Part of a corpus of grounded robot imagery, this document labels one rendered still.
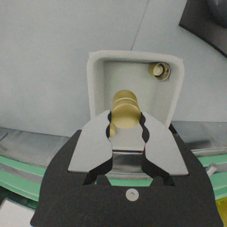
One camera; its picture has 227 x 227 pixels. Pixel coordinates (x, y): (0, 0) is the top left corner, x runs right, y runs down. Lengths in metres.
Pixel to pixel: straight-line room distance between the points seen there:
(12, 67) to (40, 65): 0.11
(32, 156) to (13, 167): 0.08
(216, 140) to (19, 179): 0.57
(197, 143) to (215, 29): 0.28
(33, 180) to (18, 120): 0.26
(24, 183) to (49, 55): 0.36
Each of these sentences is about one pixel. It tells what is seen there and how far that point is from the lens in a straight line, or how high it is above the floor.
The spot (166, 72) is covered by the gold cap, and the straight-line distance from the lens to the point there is 0.24.
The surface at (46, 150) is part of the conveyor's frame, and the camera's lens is 0.40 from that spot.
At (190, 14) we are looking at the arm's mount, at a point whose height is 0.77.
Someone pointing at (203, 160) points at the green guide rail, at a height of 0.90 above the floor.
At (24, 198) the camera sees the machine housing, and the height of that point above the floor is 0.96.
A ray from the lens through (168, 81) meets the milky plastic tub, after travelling 0.24.
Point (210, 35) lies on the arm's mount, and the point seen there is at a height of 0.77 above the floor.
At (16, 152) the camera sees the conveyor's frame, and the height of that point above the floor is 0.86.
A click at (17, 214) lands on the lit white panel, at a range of 0.57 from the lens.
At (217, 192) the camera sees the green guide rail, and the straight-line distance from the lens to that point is 0.39.
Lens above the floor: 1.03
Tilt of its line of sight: 60 degrees down
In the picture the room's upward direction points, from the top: 173 degrees counter-clockwise
